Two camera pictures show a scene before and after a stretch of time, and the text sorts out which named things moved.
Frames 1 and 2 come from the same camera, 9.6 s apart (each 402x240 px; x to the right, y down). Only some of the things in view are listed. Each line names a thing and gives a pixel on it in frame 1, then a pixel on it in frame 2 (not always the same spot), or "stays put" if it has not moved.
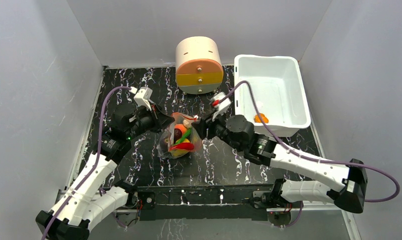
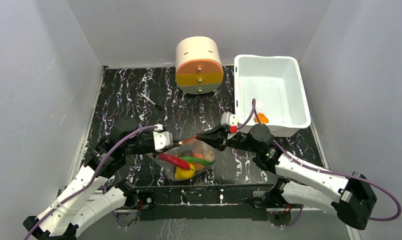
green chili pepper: [186, 134] to [199, 160]
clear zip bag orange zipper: [181, 139] to [184, 160]
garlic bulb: [187, 123] to [209, 156]
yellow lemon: [175, 153] to [182, 173]
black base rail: [220, 202] stays put
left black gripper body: [146, 121] to [141, 145]
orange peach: [181, 127] to [198, 166]
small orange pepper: [257, 118] stays put
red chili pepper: [183, 146] to [175, 161]
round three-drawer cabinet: [199, 68] stays put
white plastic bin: [278, 86] stays put
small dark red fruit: [177, 134] to [187, 153]
